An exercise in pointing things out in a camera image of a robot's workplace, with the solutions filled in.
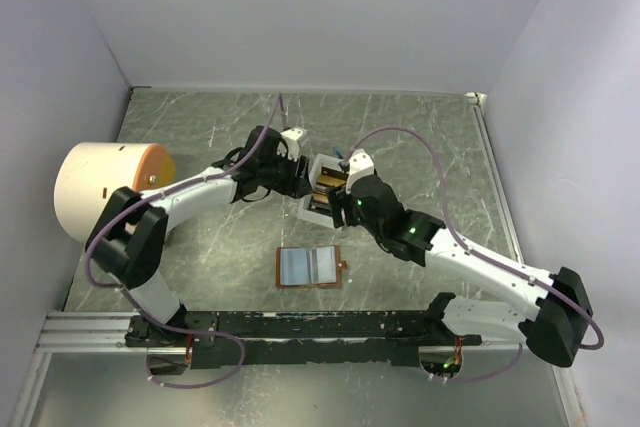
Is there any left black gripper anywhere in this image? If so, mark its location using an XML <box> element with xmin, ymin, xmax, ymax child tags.
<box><xmin>259</xmin><ymin>147</ymin><xmax>314</xmax><ymax>200</ymax></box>

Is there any white card tray box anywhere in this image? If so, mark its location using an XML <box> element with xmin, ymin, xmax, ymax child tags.
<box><xmin>297</xmin><ymin>154</ymin><xmax>347</xmax><ymax>229</ymax></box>

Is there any white credit card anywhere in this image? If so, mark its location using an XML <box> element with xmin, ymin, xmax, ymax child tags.
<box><xmin>309</xmin><ymin>246</ymin><xmax>336</xmax><ymax>284</ymax></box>

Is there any brown leather card holder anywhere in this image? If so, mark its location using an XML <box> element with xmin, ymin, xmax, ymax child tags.
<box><xmin>275</xmin><ymin>245</ymin><xmax>348</xmax><ymax>289</ymax></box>

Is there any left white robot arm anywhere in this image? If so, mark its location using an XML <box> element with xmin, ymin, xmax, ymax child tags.
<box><xmin>85</xmin><ymin>126</ymin><xmax>312</xmax><ymax>346</ymax></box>

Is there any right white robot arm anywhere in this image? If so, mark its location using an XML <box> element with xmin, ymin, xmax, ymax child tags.
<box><xmin>328</xmin><ymin>175</ymin><xmax>593</xmax><ymax>367</ymax></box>

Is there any white cylinder with orange lid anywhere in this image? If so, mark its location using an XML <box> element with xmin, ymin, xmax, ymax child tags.
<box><xmin>54</xmin><ymin>142</ymin><xmax>176</xmax><ymax>244</ymax></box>

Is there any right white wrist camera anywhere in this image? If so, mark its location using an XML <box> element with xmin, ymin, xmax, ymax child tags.
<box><xmin>345</xmin><ymin>148</ymin><xmax>375</xmax><ymax>194</ymax></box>

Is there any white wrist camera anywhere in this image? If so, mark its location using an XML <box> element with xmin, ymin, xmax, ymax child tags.
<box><xmin>345</xmin><ymin>148</ymin><xmax>375</xmax><ymax>194</ymax></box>
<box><xmin>278</xmin><ymin>127</ymin><xmax>308</xmax><ymax>161</ymax></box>

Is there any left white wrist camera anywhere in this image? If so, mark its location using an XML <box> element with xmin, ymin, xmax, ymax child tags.
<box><xmin>278</xmin><ymin>127</ymin><xmax>308</xmax><ymax>161</ymax></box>

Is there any white corner bracket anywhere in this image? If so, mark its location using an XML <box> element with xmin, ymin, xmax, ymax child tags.
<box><xmin>465</xmin><ymin>92</ymin><xmax>487</xmax><ymax>108</ymax></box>

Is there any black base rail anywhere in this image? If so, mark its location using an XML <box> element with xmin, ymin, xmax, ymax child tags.
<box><xmin>124</xmin><ymin>310</ymin><xmax>457</xmax><ymax>369</ymax></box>

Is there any aluminium frame rail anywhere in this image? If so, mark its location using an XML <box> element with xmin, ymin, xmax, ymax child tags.
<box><xmin>35</xmin><ymin>312</ymin><xmax>147</xmax><ymax>354</ymax></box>

